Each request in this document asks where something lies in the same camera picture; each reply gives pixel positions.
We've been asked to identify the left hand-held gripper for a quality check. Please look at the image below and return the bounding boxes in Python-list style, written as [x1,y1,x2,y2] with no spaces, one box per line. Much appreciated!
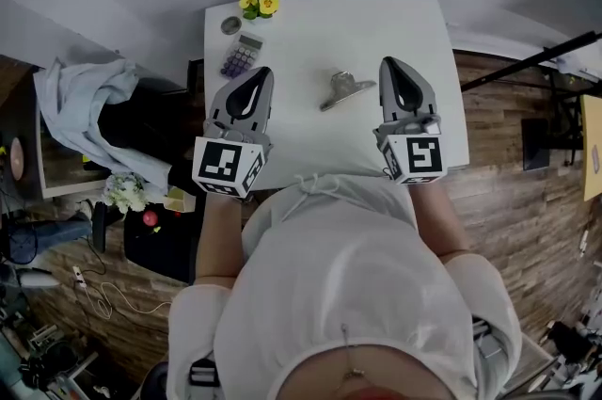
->
[191,66,275,200]

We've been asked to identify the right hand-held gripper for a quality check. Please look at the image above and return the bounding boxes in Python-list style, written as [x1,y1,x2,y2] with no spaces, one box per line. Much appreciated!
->
[373,56,449,186]

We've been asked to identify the silver metal binder clip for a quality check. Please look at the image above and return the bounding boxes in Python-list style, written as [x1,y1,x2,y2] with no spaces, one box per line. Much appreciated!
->
[319,68,378,113]

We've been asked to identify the person's right forearm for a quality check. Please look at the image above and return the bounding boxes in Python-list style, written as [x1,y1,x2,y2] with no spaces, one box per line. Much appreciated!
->
[407,180,472,259]

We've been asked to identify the person's left forearm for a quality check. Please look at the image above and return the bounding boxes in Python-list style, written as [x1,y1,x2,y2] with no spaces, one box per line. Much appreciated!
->
[194,192,246,280]

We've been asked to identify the purple grey calculator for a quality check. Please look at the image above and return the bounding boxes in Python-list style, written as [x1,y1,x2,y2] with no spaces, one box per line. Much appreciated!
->
[218,30,266,81]

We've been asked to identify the small round grey tin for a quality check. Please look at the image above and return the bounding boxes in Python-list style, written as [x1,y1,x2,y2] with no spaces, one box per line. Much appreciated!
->
[219,15,244,37]

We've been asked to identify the yellow flowers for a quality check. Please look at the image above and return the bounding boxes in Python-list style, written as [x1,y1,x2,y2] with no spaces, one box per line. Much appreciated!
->
[237,0,282,22]

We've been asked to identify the pale yellow box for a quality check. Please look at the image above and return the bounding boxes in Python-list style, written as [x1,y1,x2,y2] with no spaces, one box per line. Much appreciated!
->
[162,184,198,215]

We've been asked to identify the black stand pole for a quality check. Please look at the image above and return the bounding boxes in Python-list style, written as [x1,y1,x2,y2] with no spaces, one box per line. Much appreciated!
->
[459,29,602,93]

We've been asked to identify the white flower bouquet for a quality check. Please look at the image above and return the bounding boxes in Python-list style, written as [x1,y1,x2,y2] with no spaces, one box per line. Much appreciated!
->
[101,170,149,216]

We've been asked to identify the black office chair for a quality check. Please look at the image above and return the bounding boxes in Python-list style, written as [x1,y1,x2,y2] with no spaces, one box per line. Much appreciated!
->
[95,76,209,287]

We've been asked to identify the light blue cloth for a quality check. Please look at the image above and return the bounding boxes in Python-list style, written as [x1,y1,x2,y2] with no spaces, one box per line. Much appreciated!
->
[32,56,174,191]

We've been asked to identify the person's white shirt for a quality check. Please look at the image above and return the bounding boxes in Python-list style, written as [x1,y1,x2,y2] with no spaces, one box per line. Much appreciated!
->
[166,173,524,400]

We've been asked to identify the yellow board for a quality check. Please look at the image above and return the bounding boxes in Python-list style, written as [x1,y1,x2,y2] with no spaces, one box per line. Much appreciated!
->
[578,93,602,202]

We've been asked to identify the pink oval disc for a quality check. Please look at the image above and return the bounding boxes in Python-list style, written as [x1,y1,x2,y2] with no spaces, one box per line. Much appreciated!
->
[8,136,25,183]

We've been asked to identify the black square base plate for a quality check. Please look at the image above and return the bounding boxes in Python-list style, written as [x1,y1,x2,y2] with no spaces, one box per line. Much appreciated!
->
[519,117,551,173]

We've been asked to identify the black side table white frame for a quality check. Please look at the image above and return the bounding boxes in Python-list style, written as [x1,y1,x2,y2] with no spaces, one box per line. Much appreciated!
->
[0,57,110,200]

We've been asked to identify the black cable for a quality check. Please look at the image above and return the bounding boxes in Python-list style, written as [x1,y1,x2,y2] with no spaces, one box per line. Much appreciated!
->
[78,236,108,278]

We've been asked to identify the thin white looped cable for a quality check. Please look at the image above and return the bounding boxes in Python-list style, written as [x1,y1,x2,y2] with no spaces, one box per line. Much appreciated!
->
[83,279,174,323]

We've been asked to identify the black strap buckle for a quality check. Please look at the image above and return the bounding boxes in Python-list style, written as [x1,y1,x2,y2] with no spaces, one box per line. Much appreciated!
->
[187,357,222,389]

